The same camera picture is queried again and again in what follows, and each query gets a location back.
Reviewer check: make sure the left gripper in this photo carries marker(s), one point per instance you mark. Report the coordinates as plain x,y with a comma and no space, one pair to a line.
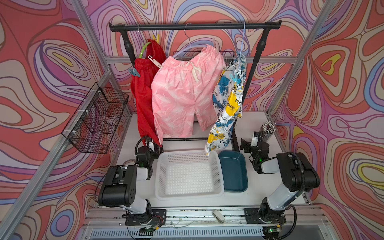
152,147

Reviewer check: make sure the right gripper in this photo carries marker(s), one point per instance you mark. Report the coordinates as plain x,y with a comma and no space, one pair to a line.
247,145

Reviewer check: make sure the red shorts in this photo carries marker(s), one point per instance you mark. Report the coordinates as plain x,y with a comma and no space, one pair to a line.
141,89

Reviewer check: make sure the teal grey clothespin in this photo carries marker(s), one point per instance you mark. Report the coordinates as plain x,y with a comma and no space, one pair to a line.
134,72

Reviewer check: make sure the green hanger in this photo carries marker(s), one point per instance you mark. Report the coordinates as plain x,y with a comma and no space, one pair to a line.
143,49

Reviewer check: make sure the yellow clothespin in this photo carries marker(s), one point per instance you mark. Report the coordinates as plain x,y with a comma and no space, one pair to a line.
156,38

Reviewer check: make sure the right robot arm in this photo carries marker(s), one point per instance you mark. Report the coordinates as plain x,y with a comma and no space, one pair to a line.
297,174

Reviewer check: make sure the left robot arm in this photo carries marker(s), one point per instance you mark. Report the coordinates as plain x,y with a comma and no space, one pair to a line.
119,188

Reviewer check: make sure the white printed graphic shorts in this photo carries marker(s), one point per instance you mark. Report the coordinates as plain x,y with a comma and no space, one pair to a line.
227,100

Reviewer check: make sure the pink tie-dye shorts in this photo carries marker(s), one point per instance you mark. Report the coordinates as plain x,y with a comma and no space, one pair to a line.
182,92

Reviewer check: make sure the light blue hanger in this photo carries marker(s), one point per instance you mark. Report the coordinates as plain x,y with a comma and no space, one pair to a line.
242,42

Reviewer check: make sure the roll of tape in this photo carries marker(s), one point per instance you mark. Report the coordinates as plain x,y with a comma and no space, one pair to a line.
129,162

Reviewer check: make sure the teal plastic tray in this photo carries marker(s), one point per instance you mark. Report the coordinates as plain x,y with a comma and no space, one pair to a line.
234,171

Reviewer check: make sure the white perforated plastic basket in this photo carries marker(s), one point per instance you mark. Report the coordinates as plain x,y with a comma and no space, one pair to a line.
188,175

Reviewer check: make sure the beige clothespin left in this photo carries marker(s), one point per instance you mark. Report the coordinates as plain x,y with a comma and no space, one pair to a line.
155,62

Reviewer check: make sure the black clothes rack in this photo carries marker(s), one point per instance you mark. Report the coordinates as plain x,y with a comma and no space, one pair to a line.
266,27

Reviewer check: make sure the black wire basket left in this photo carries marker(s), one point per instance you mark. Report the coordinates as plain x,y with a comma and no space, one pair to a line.
93,127

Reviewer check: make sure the white pedal on rail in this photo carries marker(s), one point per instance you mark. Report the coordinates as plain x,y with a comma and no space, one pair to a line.
218,216

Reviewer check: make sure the lavender wire hanger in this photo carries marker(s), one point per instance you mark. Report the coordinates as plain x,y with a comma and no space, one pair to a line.
191,46

